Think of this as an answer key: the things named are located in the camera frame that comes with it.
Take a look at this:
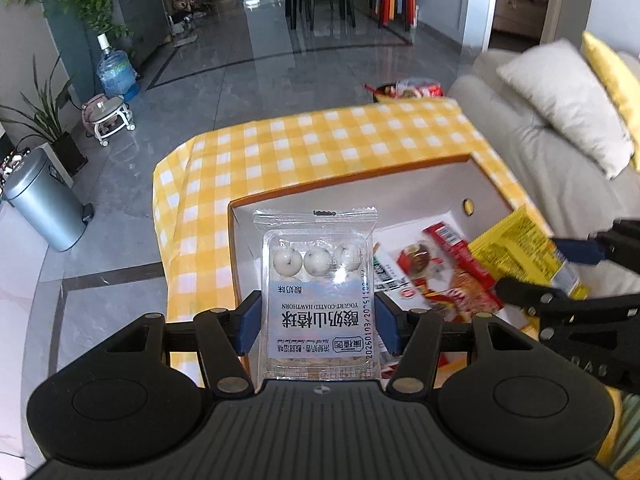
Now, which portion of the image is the grey sofa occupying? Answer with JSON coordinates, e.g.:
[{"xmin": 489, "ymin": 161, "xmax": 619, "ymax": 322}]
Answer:
[{"xmin": 446, "ymin": 42, "xmax": 640, "ymax": 301}]

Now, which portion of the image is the grey metal trash can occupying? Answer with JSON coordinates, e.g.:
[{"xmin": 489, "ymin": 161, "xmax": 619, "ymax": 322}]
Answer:
[{"xmin": 2, "ymin": 147, "xmax": 95, "ymax": 252}]

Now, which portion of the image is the red and yellow fries packet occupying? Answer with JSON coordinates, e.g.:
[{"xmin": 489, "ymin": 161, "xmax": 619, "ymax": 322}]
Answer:
[{"xmin": 395, "ymin": 222, "xmax": 507, "ymax": 322}]

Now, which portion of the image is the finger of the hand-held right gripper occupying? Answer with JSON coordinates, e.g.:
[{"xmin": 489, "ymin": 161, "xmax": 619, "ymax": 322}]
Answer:
[
  {"xmin": 555, "ymin": 219, "xmax": 640, "ymax": 281},
  {"xmin": 495, "ymin": 277, "xmax": 640, "ymax": 319}
]

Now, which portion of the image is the clear packet of white balls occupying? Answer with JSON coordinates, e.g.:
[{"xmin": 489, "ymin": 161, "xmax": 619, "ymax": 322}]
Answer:
[{"xmin": 252, "ymin": 205, "xmax": 382, "ymax": 381}]

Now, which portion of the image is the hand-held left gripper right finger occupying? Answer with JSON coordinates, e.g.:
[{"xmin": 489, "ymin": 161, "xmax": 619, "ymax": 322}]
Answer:
[{"xmin": 375, "ymin": 291, "xmax": 541, "ymax": 395}]

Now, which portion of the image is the dark bowl of red packets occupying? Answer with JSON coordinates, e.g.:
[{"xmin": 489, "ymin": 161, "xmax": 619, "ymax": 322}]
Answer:
[{"xmin": 367, "ymin": 77, "xmax": 445, "ymax": 106}]

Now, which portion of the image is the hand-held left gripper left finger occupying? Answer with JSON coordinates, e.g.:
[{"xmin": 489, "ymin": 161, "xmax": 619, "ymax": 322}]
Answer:
[{"xmin": 102, "ymin": 294, "xmax": 264, "ymax": 395}]

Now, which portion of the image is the yellow checked tablecloth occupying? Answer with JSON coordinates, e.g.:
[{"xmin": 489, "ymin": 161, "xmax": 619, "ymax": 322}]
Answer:
[{"xmin": 151, "ymin": 97, "xmax": 553, "ymax": 386}]

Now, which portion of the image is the white cushion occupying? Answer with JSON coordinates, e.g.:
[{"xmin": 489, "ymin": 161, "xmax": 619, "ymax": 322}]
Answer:
[{"xmin": 496, "ymin": 40, "xmax": 636, "ymax": 180}]

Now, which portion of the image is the orange cardboard box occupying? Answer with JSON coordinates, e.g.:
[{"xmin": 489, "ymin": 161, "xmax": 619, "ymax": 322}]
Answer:
[{"xmin": 227, "ymin": 152, "xmax": 556, "ymax": 361}]

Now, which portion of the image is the grey cabinet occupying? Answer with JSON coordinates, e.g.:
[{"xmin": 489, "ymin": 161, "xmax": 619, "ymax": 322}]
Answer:
[{"xmin": 107, "ymin": 0, "xmax": 173, "ymax": 68}]

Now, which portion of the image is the blue water bottle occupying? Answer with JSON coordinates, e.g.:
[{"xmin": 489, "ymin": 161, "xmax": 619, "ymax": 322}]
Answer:
[{"xmin": 96, "ymin": 34, "xmax": 140, "ymax": 102}]

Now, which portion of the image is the yellow cushion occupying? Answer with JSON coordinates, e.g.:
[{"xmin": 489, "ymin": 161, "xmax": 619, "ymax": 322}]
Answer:
[{"xmin": 581, "ymin": 31, "xmax": 640, "ymax": 171}]

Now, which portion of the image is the potted green plant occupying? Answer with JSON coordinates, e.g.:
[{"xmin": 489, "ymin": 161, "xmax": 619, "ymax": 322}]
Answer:
[{"xmin": 0, "ymin": 55, "xmax": 90, "ymax": 176}]

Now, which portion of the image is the yellow snack packet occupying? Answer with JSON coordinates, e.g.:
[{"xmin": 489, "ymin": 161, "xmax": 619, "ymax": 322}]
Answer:
[{"xmin": 467, "ymin": 205, "xmax": 593, "ymax": 301}]

